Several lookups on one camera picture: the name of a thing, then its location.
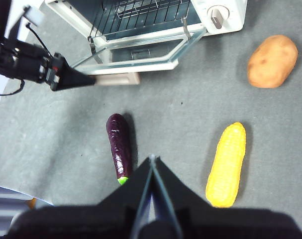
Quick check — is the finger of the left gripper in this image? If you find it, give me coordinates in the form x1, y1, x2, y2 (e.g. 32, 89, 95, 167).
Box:
56, 53, 97, 83
51, 72, 96, 92

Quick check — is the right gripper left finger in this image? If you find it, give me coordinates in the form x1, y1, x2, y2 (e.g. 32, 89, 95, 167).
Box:
6, 155, 156, 239

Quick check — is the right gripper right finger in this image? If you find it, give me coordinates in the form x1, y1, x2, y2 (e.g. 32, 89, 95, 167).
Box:
154, 156, 302, 239

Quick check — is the glass oven door with handle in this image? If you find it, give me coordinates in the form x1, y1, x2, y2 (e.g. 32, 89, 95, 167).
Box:
71, 24, 206, 86

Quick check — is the brown potato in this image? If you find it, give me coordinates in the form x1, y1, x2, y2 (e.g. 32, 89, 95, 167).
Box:
247, 34, 299, 89

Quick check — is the oven timer knob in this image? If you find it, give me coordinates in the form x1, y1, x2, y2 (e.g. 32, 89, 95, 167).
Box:
207, 5, 230, 29

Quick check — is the white Toshiba toaster oven body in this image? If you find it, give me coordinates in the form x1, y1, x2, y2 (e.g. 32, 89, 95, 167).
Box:
44, 0, 248, 38

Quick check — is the yellow corn cob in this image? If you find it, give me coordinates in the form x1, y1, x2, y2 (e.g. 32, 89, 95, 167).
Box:
205, 121, 247, 209

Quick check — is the purple eggplant with green stem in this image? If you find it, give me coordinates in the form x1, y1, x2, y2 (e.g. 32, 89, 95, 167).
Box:
105, 113, 132, 186

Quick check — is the black left wrist camera cable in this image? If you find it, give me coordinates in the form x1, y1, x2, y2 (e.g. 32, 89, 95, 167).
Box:
25, 22, 52, 55

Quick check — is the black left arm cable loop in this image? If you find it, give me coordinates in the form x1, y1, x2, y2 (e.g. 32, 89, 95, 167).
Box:
0, 79, 26, 97

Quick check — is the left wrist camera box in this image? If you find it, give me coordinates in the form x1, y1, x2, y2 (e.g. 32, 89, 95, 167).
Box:
23, 5, 45, 26

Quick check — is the wire oven rack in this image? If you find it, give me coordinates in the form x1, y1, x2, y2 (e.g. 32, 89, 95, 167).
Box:
87, 0, 191, 42

